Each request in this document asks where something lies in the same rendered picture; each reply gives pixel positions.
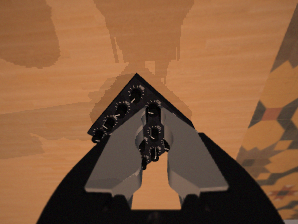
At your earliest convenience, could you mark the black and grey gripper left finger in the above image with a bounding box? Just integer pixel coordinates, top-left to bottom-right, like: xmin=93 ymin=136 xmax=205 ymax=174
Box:
xmin=36 ymin=107 xmax=148 ymax=224

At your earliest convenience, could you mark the black knob box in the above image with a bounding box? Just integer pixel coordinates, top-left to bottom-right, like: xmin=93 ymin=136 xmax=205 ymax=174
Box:
xmin=87 ymin=73 xmax=195 ymax=170

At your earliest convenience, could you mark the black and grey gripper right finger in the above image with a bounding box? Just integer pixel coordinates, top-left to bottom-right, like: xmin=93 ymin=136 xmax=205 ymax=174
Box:
xmin=158 ymin=106 xmax=285 ymax=224

